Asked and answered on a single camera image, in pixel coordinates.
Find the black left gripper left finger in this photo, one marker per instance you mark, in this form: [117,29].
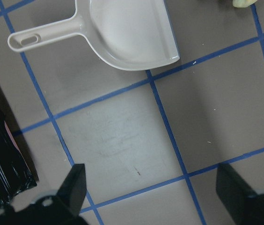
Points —
[72,192]

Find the beige plastic dustpan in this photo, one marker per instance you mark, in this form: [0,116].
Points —
[130,35]

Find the pale curved foam peel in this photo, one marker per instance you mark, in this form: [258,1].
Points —
[243,3]

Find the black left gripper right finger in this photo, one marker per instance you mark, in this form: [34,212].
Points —
[240,200]

